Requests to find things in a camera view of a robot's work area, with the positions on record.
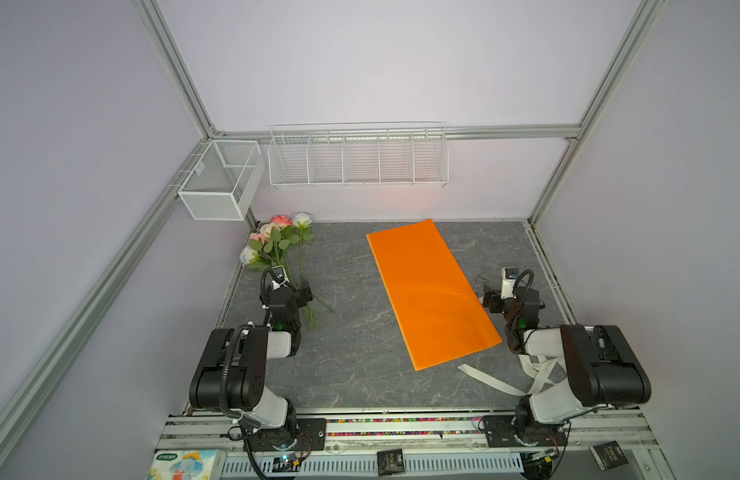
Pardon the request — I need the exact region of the pale white fake rose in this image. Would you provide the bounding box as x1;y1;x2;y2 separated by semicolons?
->
240;246;272;271

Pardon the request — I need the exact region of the orange wrapping paper sheet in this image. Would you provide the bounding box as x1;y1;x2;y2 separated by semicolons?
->
367;220;503;371

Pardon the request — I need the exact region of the cream fake rose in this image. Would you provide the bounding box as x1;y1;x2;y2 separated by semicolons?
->
259;223;286;267

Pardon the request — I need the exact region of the red pink fake rose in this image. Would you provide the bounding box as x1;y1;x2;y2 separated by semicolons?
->
270;215;296;281

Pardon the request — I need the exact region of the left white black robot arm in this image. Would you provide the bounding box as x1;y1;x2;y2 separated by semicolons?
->
189;284;313;437

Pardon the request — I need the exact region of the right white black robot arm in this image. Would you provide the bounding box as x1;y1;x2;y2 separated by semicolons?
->
482;288;652;434

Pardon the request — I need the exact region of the white ribbon strip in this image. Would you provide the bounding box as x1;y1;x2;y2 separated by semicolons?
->
457;353;568;397

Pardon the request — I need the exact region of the black square card right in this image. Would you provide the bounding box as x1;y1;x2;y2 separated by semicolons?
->
590;441;629;471

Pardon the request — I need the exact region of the black square card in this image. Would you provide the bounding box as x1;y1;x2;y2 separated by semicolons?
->
377;449;406;477
590;441;629;471

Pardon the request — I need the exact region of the tissue pack with elephant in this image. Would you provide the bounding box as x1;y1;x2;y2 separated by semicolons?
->
146;450;227;480

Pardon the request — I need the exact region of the black square card middle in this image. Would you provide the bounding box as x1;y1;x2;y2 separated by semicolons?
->
377;449;406;477

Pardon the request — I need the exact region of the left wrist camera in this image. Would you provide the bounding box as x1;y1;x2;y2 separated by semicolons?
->
267;265;289;285

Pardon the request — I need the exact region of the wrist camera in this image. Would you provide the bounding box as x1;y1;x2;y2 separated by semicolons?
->
501;267;521;299
267;265;289;285

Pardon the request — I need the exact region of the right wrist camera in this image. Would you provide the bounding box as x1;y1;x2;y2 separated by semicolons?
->
501;267;521;299

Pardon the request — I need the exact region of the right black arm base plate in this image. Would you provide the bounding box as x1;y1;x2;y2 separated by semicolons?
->
478;415;568;448

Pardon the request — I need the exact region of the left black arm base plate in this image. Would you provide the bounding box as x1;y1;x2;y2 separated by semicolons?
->
247;417;327;452

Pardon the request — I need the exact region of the small white wire basket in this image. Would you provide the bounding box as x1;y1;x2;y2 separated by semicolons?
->
178;139;265;221

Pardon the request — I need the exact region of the long white wire rack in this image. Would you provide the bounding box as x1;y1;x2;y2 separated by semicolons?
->
268;122;450;188

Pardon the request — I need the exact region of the white slotted cable duct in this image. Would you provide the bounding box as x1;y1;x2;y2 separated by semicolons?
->
221;452;525;479

